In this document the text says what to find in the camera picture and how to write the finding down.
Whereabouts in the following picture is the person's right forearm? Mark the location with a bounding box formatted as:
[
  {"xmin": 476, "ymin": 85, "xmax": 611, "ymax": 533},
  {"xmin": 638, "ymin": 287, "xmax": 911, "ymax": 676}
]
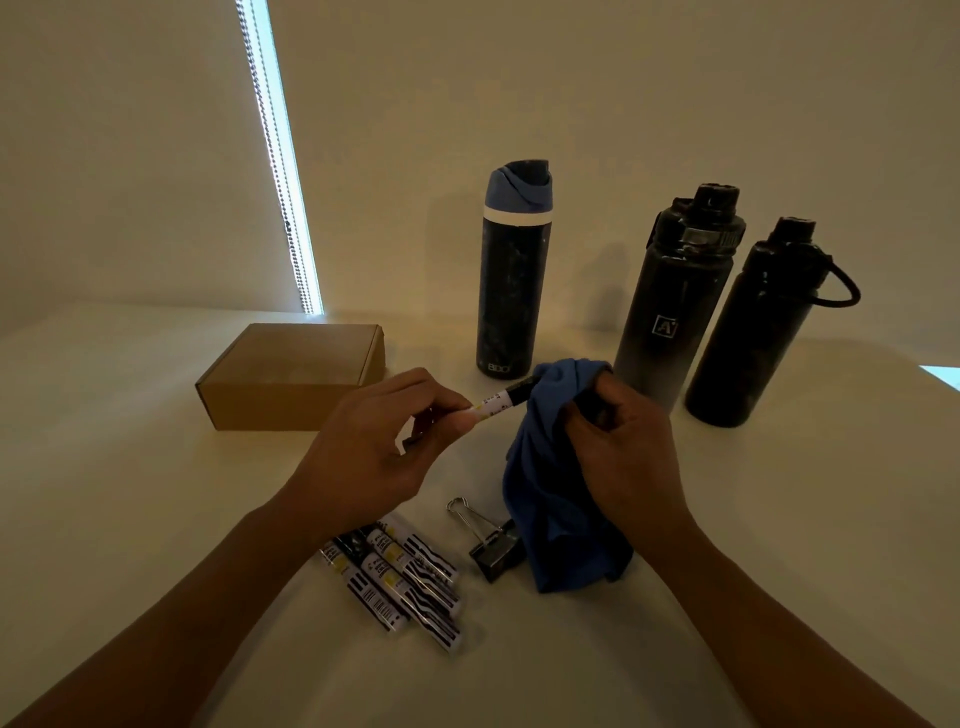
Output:
[{"xmin": 641, "ymin": 524, "xmax": 931, "ymax": 728}]

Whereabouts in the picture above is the barcode label black marker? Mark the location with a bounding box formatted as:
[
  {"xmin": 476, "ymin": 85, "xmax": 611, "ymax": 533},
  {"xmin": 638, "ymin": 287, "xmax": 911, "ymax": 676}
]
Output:
[{"xmin": 318, "ymin": 539, "xmax": 410, "ymax": 634}]

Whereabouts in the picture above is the brown paper box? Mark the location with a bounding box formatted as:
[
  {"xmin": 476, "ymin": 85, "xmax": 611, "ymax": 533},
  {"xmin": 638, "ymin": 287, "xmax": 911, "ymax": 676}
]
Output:
[{"xmin": 194, "ymin": 323, "xmax": 388, "ymax": 433}]

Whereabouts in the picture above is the blue cloth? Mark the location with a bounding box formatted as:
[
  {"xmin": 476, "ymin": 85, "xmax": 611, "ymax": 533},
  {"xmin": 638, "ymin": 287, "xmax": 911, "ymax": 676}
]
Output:
[{"xmin": 500, "ymin": 358, "xmax": 635, "ymax": 595}]

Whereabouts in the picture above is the navy bottle with blue lid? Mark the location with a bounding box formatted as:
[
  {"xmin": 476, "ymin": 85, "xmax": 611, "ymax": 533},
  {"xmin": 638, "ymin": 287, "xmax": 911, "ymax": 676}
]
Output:
[{"xmin": 475, "ymin": 158, "xmax": 554, "ymax": 379}]

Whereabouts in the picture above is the black bottle with loop handle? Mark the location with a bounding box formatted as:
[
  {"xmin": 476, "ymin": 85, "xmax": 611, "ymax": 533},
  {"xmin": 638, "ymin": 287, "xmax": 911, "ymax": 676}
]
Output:
[{"xmin": 683, "ymin": 216, "xmax": 862, "ymax": 429}]

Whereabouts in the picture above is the black white striped marker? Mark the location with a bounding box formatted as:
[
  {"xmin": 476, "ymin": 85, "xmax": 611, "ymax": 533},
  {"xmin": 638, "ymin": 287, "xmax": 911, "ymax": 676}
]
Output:
[
  {"xmin": 341, "ymin": 532, "xmax": 463, "ymax": 655},
  {"xmin": 363, "ymin": 527, "xmax": 465, "ymax": 618},
  {"xmin": 401, "ymin": 377, "xmax": 541, "ymax": 454},
  {"xmin": 378, "ymin": 512, "xmax": 460, "ymax": 586}
]

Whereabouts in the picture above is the black binder clip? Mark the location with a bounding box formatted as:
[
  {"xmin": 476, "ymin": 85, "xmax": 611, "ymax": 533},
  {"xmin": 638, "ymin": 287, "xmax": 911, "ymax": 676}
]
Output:
[{"xmin": 446, "ymin": 496, "xmax": 529, "ymax": 585}]

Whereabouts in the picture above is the person's right hand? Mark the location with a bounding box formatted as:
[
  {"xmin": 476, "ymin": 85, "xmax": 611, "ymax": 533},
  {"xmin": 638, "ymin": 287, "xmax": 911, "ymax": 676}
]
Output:
[{"xmin": 562, "ymin": 372, "xmax": 699, "ymax": 560}]

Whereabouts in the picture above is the beaded blind chain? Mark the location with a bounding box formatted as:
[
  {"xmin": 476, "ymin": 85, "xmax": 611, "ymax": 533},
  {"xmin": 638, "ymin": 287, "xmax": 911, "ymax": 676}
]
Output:
[{"xmin": 238, "ymin": 0, "xmax": 316, "ymax": 315}]

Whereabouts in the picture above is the person's left forearm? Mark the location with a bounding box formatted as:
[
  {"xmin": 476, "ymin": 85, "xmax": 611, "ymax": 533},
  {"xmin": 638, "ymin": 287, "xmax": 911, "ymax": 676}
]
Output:
[{"xmin": 7, "ymin": 498, "xmax": 313, "ymax": 728}]

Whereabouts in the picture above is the person's left hand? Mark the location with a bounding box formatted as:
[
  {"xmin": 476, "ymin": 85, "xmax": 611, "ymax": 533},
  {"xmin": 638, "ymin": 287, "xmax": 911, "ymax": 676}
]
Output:
[{"xmin": 281, "ymin": 367, "xmax": 481, "ymax": 541}]

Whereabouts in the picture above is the black grey gradient bottle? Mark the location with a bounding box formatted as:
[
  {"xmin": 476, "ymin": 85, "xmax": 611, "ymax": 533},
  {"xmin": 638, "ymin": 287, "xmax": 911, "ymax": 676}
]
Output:
[{"xmin": 612, "ymin": 182, "xmax": 748, "ymax": 414}]

